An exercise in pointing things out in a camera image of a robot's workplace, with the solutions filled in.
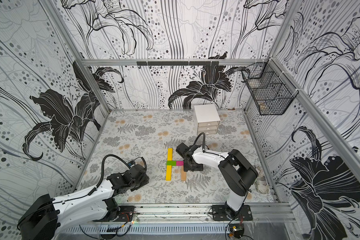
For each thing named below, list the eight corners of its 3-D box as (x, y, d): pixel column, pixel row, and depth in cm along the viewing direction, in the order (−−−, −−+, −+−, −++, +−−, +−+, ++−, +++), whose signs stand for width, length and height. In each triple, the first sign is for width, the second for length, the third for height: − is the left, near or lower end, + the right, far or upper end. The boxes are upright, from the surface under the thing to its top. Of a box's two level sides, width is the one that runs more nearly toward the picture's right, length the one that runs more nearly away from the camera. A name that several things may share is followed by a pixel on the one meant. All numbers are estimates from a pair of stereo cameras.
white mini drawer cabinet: (195, 136, 105) (196, 122, 94) (193, 108, 123) (194, 94, 112) (216, 135, 105) (220, 122, 94) (212, 108, 123) (214, 93, 112)
